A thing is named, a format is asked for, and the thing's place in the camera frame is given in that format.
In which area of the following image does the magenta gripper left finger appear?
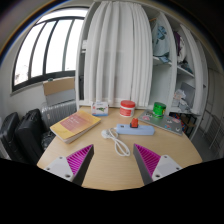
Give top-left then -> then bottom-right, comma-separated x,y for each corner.
45,144 -> 94,186

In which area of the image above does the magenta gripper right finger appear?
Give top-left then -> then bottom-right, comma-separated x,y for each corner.
133,144 -> 182,185

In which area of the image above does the orange red charger plug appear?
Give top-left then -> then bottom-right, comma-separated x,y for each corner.
130,118 -> 138,128

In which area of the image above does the round wooden table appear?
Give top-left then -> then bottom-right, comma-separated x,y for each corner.
37,108 -> 202,190

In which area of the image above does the yellow pink book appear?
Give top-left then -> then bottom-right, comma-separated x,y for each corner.
50,110 -> 101,144

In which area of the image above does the grey laptop with stickers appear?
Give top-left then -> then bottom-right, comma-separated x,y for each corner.
138,110 -> 182,135

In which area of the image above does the light blue power strip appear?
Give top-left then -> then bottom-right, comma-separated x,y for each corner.
116,124 -> 155,135

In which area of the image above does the black suitcase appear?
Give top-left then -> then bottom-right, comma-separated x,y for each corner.
15,109 -> 44,165

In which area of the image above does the white radiator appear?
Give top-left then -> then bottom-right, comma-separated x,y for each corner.
41,100 -> 77,130

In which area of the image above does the green can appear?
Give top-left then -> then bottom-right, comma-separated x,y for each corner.
153,102 -> 166,118

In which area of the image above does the small white blue box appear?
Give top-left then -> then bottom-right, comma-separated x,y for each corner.
91,101 -> 109,116

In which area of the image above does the red white plastic jar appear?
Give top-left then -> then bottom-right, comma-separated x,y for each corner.
120,100 -> 135,117

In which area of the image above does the black bag far left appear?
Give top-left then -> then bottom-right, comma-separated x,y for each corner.
0,112 -> 19,161

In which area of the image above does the cardboard box on radiator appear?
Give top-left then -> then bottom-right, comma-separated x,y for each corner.
43,77 -> 75,106

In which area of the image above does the white curtain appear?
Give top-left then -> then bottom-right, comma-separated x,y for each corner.
84,1 -> 153,107

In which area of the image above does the white shelving unit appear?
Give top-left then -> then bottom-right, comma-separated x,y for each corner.
75,1 -> 209,141

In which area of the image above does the black framed window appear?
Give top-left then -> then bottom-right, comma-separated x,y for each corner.
12,7 -> 88,92

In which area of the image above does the white power cable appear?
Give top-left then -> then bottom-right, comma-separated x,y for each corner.
100,127 -> 131,158

